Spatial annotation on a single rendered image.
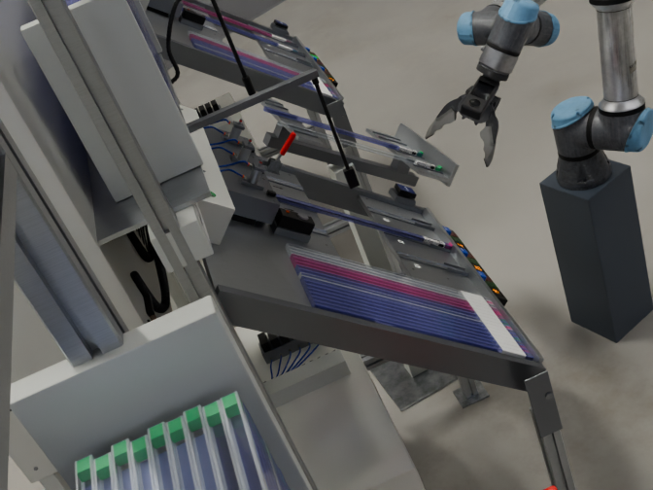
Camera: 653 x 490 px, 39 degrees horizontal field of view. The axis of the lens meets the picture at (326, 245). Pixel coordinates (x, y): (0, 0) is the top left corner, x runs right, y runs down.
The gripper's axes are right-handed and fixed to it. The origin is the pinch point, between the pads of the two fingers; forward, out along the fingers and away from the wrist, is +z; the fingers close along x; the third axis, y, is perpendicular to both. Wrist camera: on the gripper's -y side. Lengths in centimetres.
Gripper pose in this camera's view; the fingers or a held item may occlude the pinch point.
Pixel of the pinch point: (455, 154)
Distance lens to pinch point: 206.3
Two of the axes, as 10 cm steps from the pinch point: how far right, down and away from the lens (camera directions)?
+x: -8.8, -4.4, 1.9
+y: 3.4, -3.0, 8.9
